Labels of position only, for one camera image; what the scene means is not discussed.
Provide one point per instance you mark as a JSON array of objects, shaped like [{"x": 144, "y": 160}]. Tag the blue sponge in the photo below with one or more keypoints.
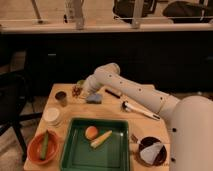
[{"x": 94, "y": 98}]

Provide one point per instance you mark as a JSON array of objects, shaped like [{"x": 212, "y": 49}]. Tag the grey crumpled cloth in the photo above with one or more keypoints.
[{"x": 149, "y": 154}]

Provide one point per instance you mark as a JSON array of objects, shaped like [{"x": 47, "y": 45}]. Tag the black office chair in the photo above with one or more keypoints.
[{"x": 14, "y": 93}]

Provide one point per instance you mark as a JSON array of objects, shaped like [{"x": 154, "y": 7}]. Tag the wooden table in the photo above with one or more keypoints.
[{"x": 110, "y": 109}]

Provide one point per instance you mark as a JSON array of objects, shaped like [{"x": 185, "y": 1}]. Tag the green plastic cup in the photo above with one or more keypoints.
[{"x": 80, "y": 82}]

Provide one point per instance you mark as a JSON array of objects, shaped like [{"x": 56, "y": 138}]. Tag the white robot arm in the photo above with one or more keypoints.
[{"x": 189, "y": 121}]

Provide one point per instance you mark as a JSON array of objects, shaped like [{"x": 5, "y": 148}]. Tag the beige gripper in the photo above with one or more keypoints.
[{"x": 84, "y": 93}]

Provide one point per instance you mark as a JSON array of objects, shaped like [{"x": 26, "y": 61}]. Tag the orange peach fruit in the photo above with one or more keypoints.
[{"x": 91, "y": 132}]

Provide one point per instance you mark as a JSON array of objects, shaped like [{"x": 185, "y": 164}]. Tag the green plastic tray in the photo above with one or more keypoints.
[{"x": 111, "y": 155}]

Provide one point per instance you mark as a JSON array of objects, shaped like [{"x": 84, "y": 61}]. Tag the dark brown bowl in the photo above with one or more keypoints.
[{"x": 148, "y": 141}]

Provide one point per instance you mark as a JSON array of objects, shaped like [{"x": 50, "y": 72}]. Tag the metal fork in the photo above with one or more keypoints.
[{"x": 135, "y": 139}]

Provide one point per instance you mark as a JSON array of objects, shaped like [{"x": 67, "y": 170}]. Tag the dark rectangular brush block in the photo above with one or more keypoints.
[{"x": 114, "y": 94}]

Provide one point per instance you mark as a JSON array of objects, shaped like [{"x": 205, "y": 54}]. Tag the green cucumber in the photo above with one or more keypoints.
[{"x": 44, "y": 146}]

